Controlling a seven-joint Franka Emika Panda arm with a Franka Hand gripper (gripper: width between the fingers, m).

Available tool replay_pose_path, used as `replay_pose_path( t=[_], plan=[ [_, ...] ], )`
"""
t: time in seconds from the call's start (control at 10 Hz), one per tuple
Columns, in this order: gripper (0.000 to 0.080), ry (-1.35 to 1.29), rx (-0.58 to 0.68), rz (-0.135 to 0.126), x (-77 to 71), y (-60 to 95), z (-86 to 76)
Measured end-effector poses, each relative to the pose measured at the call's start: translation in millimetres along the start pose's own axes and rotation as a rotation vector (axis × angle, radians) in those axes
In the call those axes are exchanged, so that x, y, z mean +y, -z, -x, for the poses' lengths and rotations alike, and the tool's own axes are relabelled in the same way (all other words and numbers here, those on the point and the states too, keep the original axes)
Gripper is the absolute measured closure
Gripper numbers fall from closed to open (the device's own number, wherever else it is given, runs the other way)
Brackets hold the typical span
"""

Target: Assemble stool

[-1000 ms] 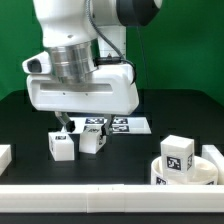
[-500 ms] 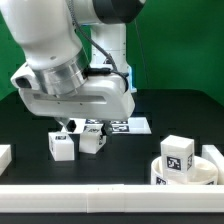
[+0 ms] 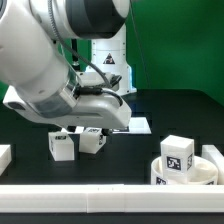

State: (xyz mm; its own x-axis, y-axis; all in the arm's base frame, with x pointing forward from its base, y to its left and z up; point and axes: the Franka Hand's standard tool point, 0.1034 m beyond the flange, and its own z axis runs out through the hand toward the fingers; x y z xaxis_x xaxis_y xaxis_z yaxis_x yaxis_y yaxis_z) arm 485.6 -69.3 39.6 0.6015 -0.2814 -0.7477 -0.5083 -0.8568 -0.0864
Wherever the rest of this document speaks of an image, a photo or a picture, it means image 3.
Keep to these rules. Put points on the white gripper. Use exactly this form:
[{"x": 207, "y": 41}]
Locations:
[{"x": 67, "y": 112}]

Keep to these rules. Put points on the white round stool seat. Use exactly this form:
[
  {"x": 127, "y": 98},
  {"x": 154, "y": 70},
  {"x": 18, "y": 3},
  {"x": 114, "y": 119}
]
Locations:
[{"x": 205, "y": 173}]

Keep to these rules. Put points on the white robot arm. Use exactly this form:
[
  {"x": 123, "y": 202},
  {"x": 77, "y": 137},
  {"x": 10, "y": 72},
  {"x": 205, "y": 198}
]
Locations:
[{"x": 42, "y": 86}]

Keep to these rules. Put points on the white marker base sheet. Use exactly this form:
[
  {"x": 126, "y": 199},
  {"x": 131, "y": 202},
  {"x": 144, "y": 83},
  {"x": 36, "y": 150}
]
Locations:
[{"x": 137, "y": 125}]

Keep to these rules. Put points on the white front fence bar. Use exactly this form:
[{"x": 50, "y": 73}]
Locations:
[{"x": 111, "y": 198}]

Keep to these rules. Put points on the white left fence piece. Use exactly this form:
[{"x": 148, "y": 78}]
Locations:
[{"x": 5, "y": 157}]

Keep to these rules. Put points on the white fence piece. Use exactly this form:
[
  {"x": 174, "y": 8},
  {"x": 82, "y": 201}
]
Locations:
[
  {"x": 5, "y": 157},
  {"x": 211, "y": 153}
]

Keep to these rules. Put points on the white right fence piece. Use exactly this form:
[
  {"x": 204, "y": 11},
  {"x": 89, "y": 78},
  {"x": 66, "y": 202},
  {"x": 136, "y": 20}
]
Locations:
[{"x": 211, "y": 153}]

